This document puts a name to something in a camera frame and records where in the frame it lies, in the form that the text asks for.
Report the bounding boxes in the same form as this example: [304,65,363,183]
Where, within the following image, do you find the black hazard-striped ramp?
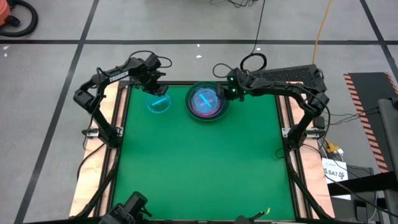
[343,72,398,174]

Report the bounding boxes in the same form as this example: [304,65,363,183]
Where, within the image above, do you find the black coiled floor cable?
[239,0,268,73]

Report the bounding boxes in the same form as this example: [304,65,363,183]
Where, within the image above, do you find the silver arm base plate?
[82,128,100,139]
[281,126,324,139]

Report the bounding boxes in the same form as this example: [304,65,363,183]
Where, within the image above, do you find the black computer tower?
[248,64,328,94]

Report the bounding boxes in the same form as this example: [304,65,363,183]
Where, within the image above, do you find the yellow cable plug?
[325,139,345,155]

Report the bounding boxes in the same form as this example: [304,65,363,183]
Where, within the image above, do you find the black shelf beam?
[326,170,398,197]

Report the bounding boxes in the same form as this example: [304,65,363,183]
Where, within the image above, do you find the black cable bundle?
[210,0,259,9]

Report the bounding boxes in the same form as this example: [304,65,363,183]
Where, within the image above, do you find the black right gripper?
[216,70,250,102]

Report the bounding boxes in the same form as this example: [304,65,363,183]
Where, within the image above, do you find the yellow floor cable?
[312,0,333,65]

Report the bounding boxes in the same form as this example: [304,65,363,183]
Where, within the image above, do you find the black teleoperation handle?
[99,191,153,224]

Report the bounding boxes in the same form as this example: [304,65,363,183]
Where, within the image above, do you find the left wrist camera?
[144,52,162,71]

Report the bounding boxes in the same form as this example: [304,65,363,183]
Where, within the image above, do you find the green table mat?
[111,83,296,221]

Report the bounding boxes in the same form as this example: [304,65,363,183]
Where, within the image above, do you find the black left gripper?
[136,68,169,96]

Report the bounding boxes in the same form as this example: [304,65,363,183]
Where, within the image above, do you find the white paper sign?
[321,157,351,200]

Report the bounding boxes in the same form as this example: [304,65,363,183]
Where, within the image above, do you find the black handle with yellow tip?
[234,207,272,224]

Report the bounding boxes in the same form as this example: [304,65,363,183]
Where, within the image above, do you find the green plastic bowl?
[185,80,231,122]

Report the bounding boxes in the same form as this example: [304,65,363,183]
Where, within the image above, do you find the black power adapter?
[312,115,326,129]

